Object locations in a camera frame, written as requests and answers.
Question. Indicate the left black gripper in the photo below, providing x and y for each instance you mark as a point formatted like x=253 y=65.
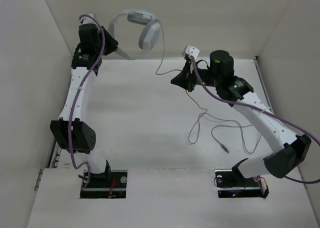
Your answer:
x=112 y=46

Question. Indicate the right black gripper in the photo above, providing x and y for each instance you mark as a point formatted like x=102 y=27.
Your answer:
x=184 y=79

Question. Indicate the white grey headphones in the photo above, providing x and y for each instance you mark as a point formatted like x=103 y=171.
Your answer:
x=150 y=33

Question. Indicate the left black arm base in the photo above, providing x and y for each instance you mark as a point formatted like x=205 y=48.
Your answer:
x=113 y=187

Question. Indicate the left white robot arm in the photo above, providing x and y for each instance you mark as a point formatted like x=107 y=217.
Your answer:
x=96 y=166

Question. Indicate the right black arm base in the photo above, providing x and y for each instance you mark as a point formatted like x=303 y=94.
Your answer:
x=231 y=185

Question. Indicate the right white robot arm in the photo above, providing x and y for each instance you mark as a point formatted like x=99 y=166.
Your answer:
x=288 y=149

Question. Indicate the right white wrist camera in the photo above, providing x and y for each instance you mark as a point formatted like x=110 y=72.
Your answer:
x=190 y=51

